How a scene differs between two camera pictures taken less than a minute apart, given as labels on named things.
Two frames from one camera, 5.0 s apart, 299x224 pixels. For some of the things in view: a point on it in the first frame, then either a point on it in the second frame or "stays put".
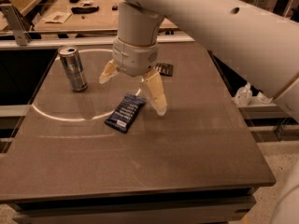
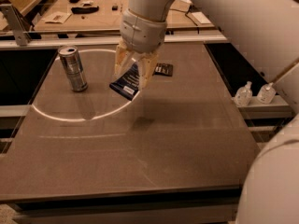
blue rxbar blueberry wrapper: (124, 115) → (127, 85)
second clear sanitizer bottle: (263, 99) stays put
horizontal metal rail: (12, 41) stays put
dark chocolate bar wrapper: (165, 69) stays put
